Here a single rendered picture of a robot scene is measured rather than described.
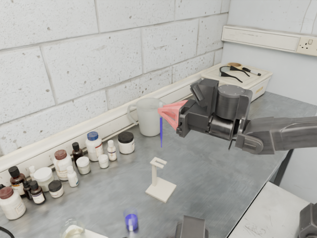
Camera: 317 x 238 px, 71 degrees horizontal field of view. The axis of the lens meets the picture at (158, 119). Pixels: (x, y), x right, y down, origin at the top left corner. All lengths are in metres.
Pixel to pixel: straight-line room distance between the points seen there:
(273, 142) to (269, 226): 0.36
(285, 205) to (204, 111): 0.47
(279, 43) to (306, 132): 1.07
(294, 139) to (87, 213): 0.62
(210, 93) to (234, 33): 1.15
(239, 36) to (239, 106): 1.14
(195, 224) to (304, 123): 0.29
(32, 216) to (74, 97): 0.44
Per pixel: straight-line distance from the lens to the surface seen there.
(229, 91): 0.50
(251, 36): 1.58
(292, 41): 1.51
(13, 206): 0.83
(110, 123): 1.03
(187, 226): 0.39
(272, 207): 0.86
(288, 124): 0.51
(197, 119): 0.53
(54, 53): 0.87
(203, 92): 0.51
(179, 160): 0.93
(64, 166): 0.87
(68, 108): 0.95
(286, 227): 0.83
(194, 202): 0.79
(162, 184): 0.82
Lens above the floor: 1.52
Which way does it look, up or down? 32 degrees down
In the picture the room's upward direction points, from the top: straight up
